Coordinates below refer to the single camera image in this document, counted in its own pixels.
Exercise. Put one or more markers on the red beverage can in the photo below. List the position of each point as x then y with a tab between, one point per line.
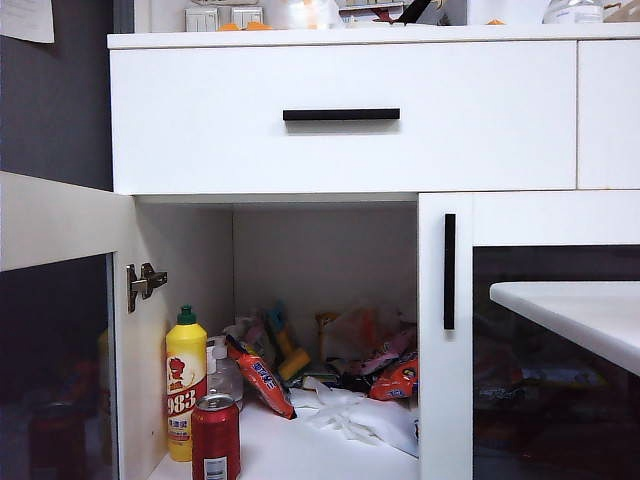
216	440

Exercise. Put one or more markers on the white glass cabinet door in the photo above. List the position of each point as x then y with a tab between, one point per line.
55	220
445	400

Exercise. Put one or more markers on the white cabinet carcass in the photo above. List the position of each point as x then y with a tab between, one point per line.
325	250

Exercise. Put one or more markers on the metal door hinge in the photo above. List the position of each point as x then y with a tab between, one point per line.
146	286

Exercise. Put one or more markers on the white orange plastic bag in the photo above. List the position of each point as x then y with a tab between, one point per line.
360	330

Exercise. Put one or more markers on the pink white small packet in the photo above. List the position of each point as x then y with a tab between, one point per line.
259	340

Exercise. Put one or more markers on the yellow sponge brush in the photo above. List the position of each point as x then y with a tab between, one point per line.
295	362

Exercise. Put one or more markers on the pink snack packet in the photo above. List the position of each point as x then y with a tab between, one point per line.
395	350

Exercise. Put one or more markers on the red orange snack packet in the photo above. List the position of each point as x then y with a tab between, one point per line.
397	382

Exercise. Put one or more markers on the clear pump sanitizer bottle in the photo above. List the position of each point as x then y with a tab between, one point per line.
225	372

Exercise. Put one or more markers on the wide white drawer front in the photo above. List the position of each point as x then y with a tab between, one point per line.
200	125

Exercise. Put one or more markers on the yellow detergent bottle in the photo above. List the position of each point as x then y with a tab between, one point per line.
186	370

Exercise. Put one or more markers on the orange fruit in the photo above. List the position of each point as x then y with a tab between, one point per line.
257	26
230	27

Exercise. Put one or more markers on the clear plastic container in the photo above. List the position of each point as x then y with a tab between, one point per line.
305	14

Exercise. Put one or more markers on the colourful printed box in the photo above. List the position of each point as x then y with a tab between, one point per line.
370	7

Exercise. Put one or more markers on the black angular object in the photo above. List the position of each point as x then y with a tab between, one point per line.
415	11

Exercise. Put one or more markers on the small orange piece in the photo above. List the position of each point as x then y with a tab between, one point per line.
496	22

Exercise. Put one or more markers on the white box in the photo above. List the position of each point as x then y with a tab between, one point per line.
505	10

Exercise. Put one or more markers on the narrow white drawer front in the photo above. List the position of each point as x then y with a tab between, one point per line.
607	100

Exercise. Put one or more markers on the clear water bottle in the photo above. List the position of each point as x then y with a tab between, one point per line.
572	11

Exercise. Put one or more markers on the white paper sheet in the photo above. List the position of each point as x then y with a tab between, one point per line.
25	20

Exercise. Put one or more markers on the white wall switch panel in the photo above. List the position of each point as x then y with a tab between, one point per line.
247	16
201	18

